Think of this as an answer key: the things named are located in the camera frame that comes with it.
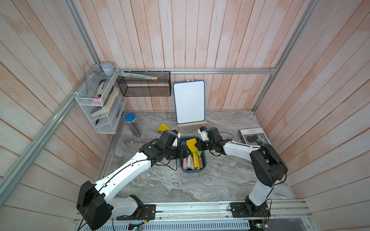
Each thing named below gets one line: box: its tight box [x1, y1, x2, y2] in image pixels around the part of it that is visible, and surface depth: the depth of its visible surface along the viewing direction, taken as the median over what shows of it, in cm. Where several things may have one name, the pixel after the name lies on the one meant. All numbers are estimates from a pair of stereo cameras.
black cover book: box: [237, 127, 273, 147], surface depth 102 cm
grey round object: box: [100, 61, 115, 78], surface depth 85 cm
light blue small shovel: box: [186, 154, 192, 171], surface depth 88 cm
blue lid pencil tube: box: [124, 112, 143, 138], surface depth 96 cm
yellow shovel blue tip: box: [186, 138, 199, 170], surface depth 95 cm
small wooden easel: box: [176, 120, 208, 134], surface depth 105 cm
